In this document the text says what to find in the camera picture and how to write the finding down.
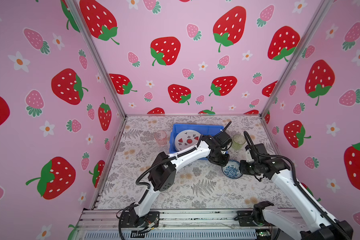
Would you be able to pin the blue plastic bin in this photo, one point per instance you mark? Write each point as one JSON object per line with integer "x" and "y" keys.
{"x": 204, "y": 130}

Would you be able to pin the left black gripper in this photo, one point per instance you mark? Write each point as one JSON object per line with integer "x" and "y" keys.
{"x": 223, "y": 162}

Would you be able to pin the pink translucent cup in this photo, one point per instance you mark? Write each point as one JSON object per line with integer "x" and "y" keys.
{"x": 161, "y": 137}

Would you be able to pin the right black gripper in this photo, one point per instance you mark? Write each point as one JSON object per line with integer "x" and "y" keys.
{"x": 242, "y": 169}

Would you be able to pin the blue floral bowl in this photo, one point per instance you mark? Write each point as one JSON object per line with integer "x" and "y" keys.
{"x": 232, "y": 170}

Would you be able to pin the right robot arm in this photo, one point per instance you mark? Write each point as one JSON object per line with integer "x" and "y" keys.
{"x": 317, "y": 223}

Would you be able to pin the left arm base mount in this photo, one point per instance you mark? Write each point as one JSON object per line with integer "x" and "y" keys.
{"x": 130, "y": 219}

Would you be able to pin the aluminium front rail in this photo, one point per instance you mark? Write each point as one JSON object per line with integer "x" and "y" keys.
{"x": 180, "y": 224}

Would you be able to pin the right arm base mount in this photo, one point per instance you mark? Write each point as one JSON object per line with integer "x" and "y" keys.
{"x": 249, "y": 219}

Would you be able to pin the green translucent cup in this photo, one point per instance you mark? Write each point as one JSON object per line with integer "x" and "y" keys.
{"x": 238, "y": 141}

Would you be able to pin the white watermelon plate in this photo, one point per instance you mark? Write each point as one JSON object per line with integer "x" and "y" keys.
{"x": 185, "y": 139}

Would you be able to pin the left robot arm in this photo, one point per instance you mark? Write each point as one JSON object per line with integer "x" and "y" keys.
{"x": 161, "y": 175}

